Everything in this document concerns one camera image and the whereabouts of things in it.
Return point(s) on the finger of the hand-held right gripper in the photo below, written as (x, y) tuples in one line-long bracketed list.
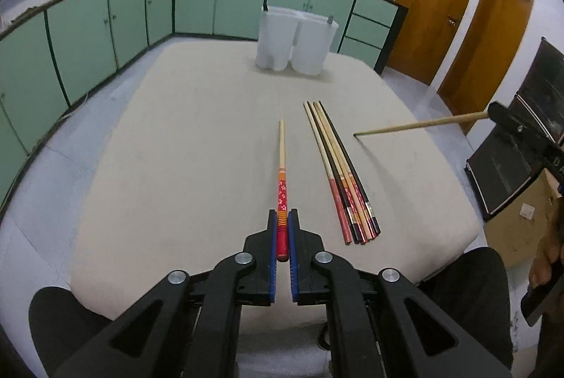
[(515, 122)]

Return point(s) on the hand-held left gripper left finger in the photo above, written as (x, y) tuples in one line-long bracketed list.
[(273, 281)]

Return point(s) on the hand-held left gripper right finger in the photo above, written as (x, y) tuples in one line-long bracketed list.
[(294, 281)]

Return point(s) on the light wooden chopstick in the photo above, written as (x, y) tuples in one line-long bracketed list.
[(418, 125)]

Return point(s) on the row of chopsticks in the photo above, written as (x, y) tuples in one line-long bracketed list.
[(373, 219)]

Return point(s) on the white double utensil holder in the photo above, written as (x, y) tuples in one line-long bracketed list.
[(291, 43)]

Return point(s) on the person's right hand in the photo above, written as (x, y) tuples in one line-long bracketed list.
[(546, 259)]

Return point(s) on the person's right leg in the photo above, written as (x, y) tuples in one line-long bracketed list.
[(467, 294)]

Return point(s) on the plain wooden door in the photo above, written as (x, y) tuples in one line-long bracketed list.
[(489, 47)]

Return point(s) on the cardboard box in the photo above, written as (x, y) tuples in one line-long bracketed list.
[(520, 224)]

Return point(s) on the green lower kitchen cabinets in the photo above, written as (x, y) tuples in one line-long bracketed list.
[(88, 34)]

